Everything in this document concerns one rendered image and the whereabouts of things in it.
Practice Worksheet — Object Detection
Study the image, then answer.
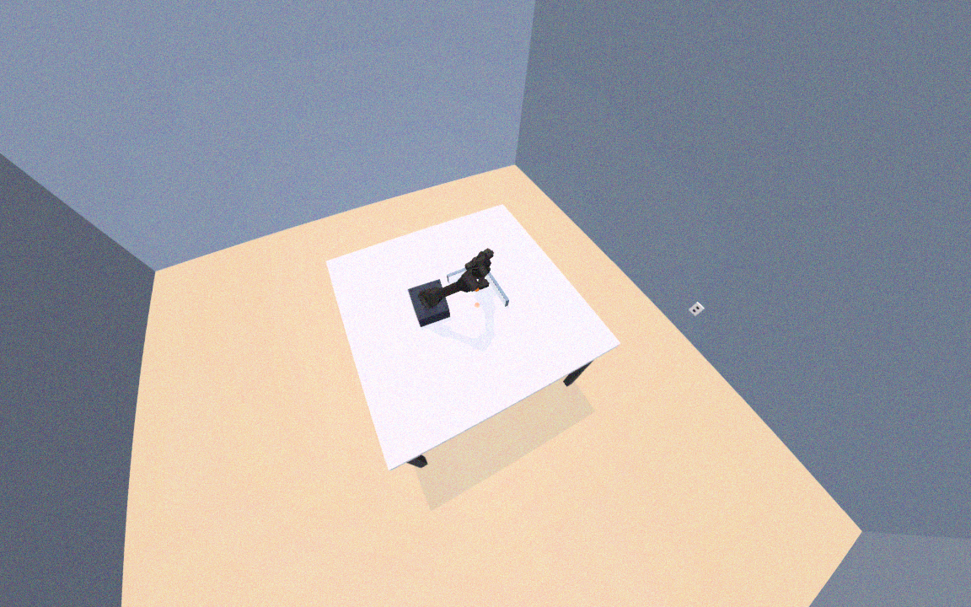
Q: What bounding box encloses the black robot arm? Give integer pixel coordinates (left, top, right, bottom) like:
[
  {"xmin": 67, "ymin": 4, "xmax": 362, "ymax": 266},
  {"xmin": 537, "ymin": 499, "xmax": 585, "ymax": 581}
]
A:
[{"xmin": 418, "ymin": 248, "xmax": 494, "ymax": 309}]

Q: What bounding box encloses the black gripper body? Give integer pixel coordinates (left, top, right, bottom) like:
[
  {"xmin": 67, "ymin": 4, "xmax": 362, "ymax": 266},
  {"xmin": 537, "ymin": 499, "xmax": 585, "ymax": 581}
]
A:
[{"xmin": 464, "ymin": 262, "xmax": 490, "ymax": 290}]

